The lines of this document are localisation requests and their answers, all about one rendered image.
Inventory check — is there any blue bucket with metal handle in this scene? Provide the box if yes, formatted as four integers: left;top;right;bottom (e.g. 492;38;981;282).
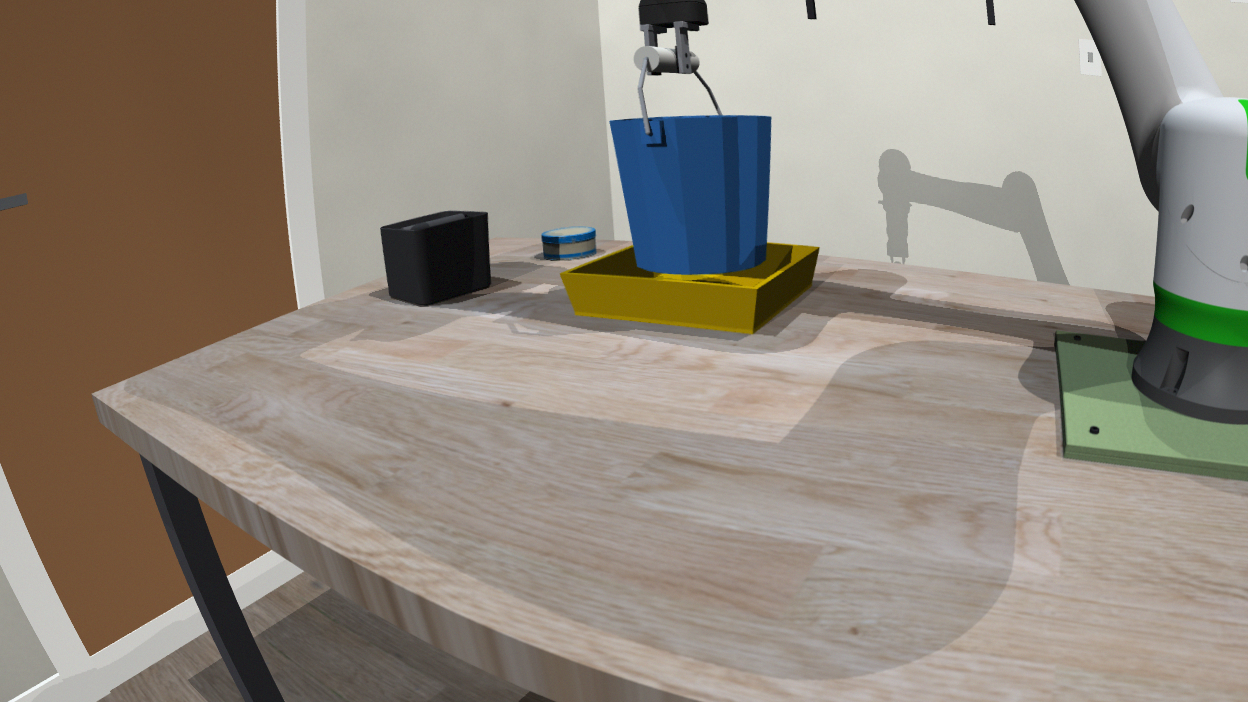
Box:
609;46;771;275

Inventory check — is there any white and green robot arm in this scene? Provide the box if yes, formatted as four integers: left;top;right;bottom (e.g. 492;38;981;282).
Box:
1075;0;1248;425

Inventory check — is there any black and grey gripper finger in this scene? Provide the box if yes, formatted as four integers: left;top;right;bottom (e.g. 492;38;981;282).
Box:
640;24;666;76
673;21;700;74

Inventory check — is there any round tin with cream lid and blue rim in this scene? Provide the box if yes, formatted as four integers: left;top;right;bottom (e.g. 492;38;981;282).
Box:
540;227;597;261

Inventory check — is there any yellow shallow tray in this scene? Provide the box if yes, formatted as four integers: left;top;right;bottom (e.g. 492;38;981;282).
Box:
560;242;820;334

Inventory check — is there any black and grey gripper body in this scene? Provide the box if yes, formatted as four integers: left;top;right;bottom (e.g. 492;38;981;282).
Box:
638;0;709;27

